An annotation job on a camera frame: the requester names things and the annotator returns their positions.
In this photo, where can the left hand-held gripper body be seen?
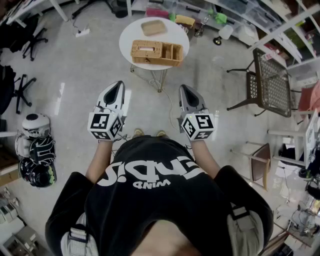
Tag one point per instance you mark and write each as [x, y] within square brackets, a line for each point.
[113, 110]

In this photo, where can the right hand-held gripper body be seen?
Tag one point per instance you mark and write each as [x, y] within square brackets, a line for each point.
[197, 125]

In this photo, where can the person's left forearm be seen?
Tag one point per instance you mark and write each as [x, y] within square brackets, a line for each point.
[100, 160]

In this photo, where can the person's right forearm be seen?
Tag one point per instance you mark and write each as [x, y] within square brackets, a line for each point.
[203, 157]

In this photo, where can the person's left shoe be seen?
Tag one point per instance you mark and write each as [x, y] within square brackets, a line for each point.
[138, 132]

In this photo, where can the person's shoe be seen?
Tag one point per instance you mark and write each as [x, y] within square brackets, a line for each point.
[160, 133]
[138, 132]

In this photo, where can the person's right shoe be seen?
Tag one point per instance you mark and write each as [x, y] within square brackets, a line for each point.
[160, 133]

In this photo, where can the woven brown organizer basket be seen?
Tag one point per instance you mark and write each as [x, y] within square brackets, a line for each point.
[155, 58]

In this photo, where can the wooden chair with brown seat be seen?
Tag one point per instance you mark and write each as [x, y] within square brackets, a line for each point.
[260, 165]

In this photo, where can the black and white striped helmet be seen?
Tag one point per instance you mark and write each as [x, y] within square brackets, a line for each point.
[42, 150]

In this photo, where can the white power strip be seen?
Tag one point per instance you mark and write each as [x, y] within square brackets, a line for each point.
[83, 32]

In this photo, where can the brown metal lattice chair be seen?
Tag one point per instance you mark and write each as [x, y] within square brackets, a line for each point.
[273, 87]

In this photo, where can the person's black printed shirt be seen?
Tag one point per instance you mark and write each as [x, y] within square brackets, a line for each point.
[155, 200]

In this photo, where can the round white table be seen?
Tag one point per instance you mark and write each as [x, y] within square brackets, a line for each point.
[175, 35]

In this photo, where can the black office chair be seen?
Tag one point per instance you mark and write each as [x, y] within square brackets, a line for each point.
[21, 92]
[32, 37]

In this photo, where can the white side table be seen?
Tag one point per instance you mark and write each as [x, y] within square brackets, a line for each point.
[292, 140]

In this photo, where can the white plastic jug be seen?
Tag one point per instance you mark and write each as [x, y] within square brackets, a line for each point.
[226, 32]

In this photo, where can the black helmet with green marks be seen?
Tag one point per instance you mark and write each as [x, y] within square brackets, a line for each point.
[37, 175]

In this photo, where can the yellow woven basket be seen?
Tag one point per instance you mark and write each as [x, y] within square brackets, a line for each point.
[185, 20]

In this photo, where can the magenta fabric bundle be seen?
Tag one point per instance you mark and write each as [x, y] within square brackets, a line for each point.
[157, 12]

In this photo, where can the green crumpled bag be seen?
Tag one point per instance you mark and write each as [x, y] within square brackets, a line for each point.
[221, 18]

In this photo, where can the pink cloth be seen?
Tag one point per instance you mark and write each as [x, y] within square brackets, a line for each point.
[310, 97]

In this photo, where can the cardboard box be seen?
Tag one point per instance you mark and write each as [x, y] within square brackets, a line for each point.
[7, 170]

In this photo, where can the white desk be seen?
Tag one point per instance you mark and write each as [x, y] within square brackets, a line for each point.
[30, 7]

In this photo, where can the white storage shelf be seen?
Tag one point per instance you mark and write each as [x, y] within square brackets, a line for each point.
[287, 27]

